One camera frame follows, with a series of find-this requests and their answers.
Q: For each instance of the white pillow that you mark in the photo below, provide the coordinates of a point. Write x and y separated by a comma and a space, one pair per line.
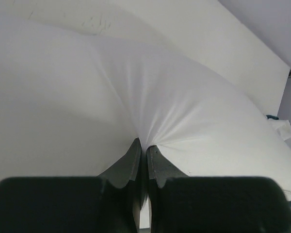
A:
72, 104

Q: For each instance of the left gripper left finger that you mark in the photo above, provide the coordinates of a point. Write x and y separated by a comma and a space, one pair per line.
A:
108, 203

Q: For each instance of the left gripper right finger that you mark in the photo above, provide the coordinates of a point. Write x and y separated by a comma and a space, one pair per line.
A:
184, 204

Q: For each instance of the blue patterned pillowcase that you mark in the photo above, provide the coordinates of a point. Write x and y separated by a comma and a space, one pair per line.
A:
282, 127

